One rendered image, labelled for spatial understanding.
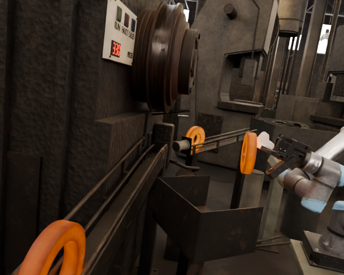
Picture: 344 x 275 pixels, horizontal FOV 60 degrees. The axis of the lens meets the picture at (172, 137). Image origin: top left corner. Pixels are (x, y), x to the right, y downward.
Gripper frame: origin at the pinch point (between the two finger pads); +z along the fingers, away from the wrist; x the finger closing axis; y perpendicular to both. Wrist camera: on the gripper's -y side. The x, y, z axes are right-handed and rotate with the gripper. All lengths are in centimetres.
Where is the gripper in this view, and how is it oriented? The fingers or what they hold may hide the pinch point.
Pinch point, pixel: (250, 142)
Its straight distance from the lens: 113.1
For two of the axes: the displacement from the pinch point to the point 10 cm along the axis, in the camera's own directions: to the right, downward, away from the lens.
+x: -1.5, 1.7, -9.7
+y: 3.9, -8.9, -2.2
